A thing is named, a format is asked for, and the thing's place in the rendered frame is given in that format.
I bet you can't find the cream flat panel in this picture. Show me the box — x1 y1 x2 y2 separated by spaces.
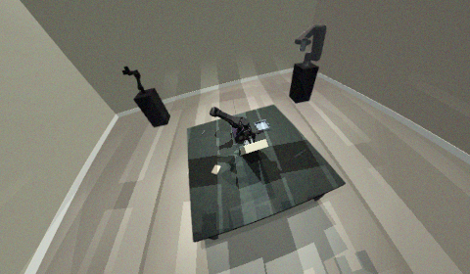
239 139 268 156

